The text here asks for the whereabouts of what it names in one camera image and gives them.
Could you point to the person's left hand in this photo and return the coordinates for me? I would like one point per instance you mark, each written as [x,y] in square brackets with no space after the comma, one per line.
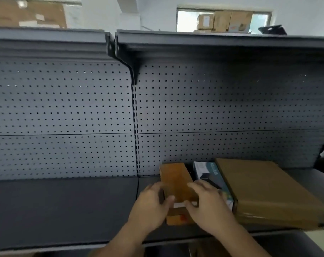
[148,211]

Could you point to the person's right hand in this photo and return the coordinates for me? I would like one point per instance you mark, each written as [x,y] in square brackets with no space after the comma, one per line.
[212,214]

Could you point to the orange white small box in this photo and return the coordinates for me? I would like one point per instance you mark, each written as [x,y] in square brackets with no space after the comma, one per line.
[175,220]

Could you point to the printed brown carton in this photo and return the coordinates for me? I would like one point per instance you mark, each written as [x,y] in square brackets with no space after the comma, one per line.
[204,250]

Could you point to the brown box orange stripe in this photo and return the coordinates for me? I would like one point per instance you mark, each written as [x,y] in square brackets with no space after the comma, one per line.
[175,179]

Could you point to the grey blue box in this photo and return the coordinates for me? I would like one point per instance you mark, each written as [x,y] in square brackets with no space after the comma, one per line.
[204,168]

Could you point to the brown cardboard box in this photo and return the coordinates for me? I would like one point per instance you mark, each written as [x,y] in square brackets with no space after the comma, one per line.
[263,184]

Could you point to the grey metal pegboard shelf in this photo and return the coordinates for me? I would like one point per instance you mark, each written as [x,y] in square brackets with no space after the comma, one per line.
[71,104]

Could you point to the small labelled cardboard carton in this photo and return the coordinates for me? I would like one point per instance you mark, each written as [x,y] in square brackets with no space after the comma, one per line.
[203,31]
[204,21]

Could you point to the black flat device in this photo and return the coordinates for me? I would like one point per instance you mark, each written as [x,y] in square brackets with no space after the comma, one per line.
[271,29]

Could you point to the large cardboard carton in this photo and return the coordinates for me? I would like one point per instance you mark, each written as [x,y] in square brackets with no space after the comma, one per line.
[231,21]

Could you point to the white printed carton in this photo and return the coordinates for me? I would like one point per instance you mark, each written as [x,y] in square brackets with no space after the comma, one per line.
[73,16]

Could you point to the cardboard-covered window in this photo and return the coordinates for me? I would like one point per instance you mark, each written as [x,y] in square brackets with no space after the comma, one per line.
[30,11]

